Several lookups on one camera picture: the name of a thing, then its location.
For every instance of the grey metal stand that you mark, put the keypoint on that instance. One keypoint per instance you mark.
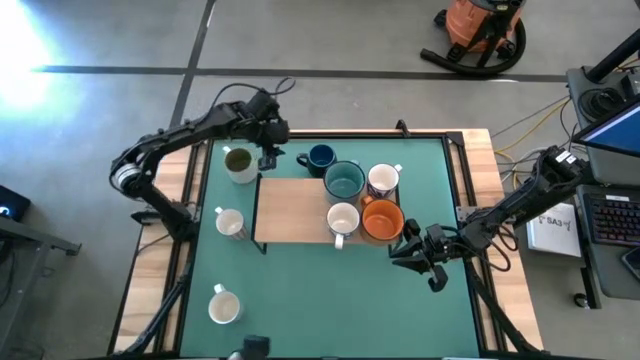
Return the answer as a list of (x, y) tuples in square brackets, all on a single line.
[(30, 237)]

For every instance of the black metal table frame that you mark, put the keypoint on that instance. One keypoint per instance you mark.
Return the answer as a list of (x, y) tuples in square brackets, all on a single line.
[(350, 135)]

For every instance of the metal mounting plate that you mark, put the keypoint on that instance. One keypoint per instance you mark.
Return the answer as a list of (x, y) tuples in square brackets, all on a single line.
[(462, 212)]

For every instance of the wooden shelf black metal legs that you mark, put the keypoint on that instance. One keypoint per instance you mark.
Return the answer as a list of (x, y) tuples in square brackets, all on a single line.
[(290, 210)]

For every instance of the black phone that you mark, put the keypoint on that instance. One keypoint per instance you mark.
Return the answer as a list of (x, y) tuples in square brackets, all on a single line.
[(634, 262)]

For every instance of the orange enamel mug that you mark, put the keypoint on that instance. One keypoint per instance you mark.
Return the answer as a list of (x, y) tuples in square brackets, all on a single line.
[(382, 220)]

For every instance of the dark navy mug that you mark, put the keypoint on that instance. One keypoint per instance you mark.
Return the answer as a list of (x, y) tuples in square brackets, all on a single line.
[(320, 156)]

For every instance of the black cart caster leg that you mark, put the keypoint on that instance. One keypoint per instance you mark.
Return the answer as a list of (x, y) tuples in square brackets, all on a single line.
[(587, 295)]

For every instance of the grey equipment cart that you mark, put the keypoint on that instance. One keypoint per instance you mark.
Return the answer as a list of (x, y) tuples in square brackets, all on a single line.
[(612, 172)]

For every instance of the cream mug green inside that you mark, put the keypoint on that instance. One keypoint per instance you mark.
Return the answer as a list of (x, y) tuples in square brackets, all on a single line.
[(239, 161)]

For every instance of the white mug blue flowers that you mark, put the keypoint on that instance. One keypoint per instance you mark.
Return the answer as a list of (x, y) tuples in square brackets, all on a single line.
[(343, 219)]

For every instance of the laptop with blue screen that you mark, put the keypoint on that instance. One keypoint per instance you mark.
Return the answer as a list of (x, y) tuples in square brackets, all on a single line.
[(615, 132)]

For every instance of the plain white mug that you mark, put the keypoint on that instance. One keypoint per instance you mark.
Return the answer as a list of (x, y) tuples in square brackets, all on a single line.
[(225, 307)]

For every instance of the black device blue light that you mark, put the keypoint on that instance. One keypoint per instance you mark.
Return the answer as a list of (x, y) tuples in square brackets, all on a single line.
[(12, 202)]

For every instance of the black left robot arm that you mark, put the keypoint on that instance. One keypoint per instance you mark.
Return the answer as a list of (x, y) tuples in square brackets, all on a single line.
[(165, 137)]

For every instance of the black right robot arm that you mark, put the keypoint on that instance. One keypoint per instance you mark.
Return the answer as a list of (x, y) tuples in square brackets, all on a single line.
[(515, 205)]

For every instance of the black frame clamp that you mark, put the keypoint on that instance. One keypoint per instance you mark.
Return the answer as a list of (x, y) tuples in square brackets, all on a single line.
[(401, 127)]

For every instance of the black pole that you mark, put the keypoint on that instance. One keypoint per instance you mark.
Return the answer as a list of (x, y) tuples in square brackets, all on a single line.
[(615, 57)]

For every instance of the teal enamel mug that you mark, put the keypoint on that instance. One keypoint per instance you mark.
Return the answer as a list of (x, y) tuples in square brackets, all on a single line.
[(345, 182)]

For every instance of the white mug dark blue pattern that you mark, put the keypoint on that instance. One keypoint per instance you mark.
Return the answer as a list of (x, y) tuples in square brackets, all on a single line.
[(382, 179)]

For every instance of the black keyboard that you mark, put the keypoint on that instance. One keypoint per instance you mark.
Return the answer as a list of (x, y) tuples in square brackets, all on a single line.
[(612, 220)]

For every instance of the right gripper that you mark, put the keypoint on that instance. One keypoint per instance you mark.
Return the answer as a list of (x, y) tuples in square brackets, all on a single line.
[(442, 242)]

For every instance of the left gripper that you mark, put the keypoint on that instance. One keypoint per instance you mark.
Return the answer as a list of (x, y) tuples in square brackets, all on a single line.
[(267, 122)]

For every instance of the green table mat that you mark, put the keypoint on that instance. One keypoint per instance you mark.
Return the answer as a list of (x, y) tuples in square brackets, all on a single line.
[(300, 300)]

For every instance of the orange shop vacuum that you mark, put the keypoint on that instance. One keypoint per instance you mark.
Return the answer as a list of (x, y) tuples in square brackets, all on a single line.
[(465, 25)]

